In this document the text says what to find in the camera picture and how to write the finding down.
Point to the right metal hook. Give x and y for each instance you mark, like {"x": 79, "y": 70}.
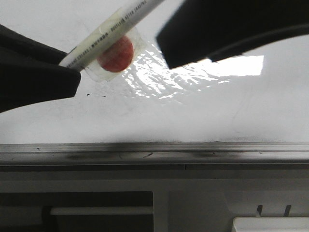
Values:
{"x": 287, "y": 210}

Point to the red round magnet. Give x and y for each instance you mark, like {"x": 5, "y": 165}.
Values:
{"x": 118, "y": 57}

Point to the clear adhesive tape piece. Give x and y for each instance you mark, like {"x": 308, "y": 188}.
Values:
{"x": 99, "y": 74}

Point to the metal hook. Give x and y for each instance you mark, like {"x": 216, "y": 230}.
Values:
{"x": 287, "y": 210}
{"x": 259, "y": 210}

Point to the white box lower right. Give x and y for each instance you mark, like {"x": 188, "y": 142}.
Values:
{"x": 274, "y": 224}

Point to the white whiteboard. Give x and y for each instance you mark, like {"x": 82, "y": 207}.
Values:
{"x": 260, "y": 96}

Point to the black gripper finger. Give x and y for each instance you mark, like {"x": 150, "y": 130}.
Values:
{"x": 219, "y": 29}
{"x": 30, "y": 72}

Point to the white black whiteboard marker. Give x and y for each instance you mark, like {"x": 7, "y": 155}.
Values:
{"x": 108, "y": 32}

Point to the aluminium whiteboard tray rail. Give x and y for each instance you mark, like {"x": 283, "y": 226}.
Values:
{"x": 154, "y": 153}

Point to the white horizontal bar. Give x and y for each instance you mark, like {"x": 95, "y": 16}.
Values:
{"x": 118, "y": 210}

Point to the left metal hook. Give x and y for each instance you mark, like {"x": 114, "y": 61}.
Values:
{"x": 259, "y": 210}

